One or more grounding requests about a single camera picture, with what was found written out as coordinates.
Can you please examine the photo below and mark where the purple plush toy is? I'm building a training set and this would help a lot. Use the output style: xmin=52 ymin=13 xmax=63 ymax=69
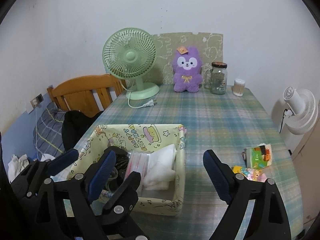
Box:
xmin=172 ymin=46 xmax=203 ymax=93

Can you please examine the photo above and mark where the black garment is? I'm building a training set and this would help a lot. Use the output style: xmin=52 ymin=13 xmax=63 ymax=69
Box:
xmin=62 ymin=110 xmax=103 ymax=153

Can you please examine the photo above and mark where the green fan power cord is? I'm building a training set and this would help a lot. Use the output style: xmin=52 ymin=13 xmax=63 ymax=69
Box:
xmin=127 ymin=97 xmax=157 ymax=109

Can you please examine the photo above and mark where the white standing fan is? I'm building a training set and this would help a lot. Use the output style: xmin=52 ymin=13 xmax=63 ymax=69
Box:
xmin=279 ymin=86 xmax=319 ymax=134

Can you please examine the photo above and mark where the glass jar mug with lid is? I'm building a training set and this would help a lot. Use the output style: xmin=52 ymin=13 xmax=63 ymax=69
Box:
xmin=204 ymin=62 xmax=228 ymax=95

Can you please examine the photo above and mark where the colourful cartoon tissue pack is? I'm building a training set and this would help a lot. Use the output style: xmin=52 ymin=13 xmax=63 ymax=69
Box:
xmin=246 ymin=144 xmax=272 ymax=168

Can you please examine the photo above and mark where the blue plaid pillow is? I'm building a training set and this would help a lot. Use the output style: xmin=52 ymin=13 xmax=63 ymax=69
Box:
xmin=34 ymin=102 xmax=67 ymax=155

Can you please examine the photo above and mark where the black fan cable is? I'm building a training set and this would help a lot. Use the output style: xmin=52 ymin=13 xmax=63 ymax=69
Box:
xmin=279 ymin=109 xmax=290 ymax=134

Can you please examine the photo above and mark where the clear zip bag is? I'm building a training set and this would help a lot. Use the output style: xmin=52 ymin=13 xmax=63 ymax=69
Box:
xmin=124 ymin=151 xmax=153 ymax=188

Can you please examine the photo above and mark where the black plastic bag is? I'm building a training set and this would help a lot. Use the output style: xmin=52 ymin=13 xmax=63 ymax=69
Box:
xmin=110 ymin=146 xmax=130 ymax=188

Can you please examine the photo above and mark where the plaid tablecloth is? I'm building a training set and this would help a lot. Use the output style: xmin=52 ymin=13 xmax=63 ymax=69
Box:
xmin=62 ymin=84 xmax=305 ymax=240

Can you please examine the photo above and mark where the green cartoon printed board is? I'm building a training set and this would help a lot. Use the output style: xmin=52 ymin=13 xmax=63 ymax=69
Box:
xmin=150 ymin=32 xmax=223 ymax=85

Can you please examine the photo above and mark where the green desk fan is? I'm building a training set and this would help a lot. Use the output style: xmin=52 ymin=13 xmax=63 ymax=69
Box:
xmin=102 ymin=28 xmax=160 ymax=100

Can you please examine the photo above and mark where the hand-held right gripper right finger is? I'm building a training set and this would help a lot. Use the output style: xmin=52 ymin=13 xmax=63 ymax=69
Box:
xmin=203 ymin=149 xmax=293 ymax=240

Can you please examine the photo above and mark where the pink yellow cartoon packet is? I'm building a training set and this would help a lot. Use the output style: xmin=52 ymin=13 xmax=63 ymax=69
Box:
xmin=231 ymin=165 xmax=263 ymax=182

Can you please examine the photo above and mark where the white bed cloth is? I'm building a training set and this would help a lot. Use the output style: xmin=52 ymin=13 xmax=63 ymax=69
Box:
xmin=40 ymin=152 xmax=57 ymax=163

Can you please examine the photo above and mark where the white crumpled cloth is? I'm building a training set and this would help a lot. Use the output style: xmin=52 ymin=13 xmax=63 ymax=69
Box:
xmin=7 ymin=154 xmax=32 ymax=183

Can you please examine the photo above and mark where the cotton swab container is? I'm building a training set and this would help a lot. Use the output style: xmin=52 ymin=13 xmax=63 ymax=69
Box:
xmin=233 ymin=79 xmax=246 ymax=96

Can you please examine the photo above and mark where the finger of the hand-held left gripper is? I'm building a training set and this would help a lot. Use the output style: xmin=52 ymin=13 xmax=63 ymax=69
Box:
xmin=11 ymin=148 xmax=79 ymax=200
xmin=100 ymin=171 xmax=150 ymax=240

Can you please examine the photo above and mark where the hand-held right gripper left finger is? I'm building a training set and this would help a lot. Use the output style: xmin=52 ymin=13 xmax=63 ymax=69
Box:
xmin=32 ymin=146 xmax=118 ymax=240

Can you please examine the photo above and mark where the yellow cartoon printed storage box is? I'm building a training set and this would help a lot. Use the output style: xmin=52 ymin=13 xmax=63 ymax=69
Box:
xmin=67 ymin=124 xmax=187 ymax=217

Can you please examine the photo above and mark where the wooden bed headboard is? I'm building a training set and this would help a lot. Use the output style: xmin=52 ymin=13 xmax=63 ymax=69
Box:
xmin=47 ymin=74 xmax=127 ymax=118

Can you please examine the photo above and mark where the thin white cable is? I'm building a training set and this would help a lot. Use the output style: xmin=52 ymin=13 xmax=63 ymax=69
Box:
xmin=34 ymin=105 xmax=40 ymax=160

